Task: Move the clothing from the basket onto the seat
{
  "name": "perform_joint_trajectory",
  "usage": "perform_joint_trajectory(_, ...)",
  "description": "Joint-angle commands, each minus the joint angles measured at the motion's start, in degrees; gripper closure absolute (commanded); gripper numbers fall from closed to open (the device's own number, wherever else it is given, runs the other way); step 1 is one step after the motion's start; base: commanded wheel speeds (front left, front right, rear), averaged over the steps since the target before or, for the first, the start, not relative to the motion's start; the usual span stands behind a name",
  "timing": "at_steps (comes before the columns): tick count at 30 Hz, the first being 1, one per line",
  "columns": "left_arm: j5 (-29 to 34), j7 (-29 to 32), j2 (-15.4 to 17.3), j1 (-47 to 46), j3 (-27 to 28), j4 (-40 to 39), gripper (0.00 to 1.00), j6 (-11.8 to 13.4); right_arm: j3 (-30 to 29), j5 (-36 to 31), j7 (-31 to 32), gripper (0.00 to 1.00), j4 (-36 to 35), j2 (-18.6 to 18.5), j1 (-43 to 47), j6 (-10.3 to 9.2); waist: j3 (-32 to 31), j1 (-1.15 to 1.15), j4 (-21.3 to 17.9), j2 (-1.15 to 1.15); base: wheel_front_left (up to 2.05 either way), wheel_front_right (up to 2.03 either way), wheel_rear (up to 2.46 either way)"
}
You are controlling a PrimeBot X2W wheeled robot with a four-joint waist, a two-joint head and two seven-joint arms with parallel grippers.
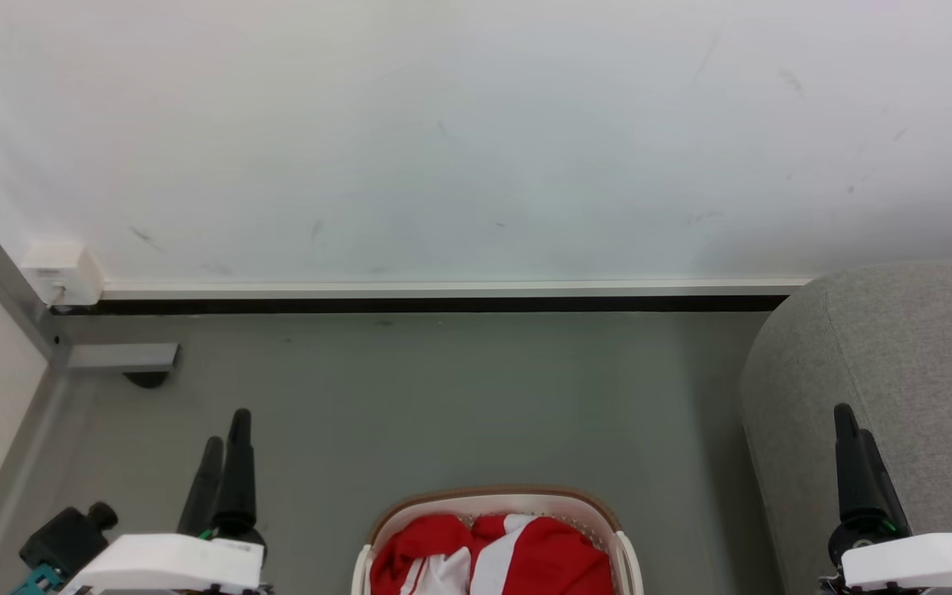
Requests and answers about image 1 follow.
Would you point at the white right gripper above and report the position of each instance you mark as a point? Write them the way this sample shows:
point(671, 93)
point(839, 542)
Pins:
point(922, 562)

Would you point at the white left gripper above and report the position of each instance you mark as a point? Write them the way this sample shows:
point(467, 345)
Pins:
point(166, 564)

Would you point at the red and white garment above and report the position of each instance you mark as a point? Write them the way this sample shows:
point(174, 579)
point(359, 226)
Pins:
point(525, 558)

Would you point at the grey upholstered seat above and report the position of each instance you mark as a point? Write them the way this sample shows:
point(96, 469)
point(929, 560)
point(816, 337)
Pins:
point(897, 372)

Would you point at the black caster wheel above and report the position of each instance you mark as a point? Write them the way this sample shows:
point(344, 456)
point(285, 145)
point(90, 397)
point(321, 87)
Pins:
point(145, 378)

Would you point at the grey metal foot bar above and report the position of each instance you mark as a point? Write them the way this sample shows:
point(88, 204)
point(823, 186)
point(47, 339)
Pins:
point(121, 356)

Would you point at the white laundry basket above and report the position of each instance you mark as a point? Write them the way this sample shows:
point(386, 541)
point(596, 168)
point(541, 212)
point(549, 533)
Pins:
point(492, 500)

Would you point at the white and black baseboard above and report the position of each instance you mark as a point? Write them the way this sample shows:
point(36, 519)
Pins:
point(443, 297)

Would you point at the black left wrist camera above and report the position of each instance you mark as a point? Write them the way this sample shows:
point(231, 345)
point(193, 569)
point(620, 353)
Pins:
point(67, 537)

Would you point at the white wall outlet box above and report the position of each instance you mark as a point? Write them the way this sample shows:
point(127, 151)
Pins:
point(63, 271)

